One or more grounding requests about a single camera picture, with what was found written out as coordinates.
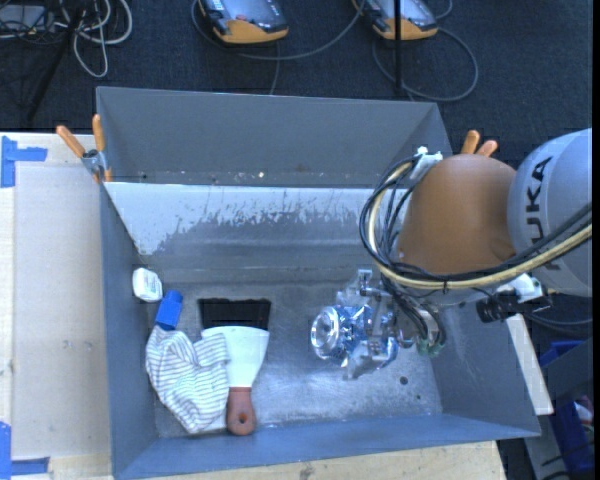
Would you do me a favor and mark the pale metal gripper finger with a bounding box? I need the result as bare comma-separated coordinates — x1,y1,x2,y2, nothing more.
341,335,400,382
335,267,384,315

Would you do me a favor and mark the clear glass jar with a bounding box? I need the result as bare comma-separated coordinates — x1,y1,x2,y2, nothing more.
309,301,401,369

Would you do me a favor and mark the grey metal bin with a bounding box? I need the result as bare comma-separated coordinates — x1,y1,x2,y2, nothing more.
94,86,543,480

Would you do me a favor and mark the white striped cloth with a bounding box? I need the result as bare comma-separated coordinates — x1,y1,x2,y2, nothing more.
144,324,232,435

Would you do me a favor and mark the white small bottle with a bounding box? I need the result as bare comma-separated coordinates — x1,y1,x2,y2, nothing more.
131,267,165,304

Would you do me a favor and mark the black cylinder on white bracket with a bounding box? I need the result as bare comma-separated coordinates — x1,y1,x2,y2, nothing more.
475,273,557,325

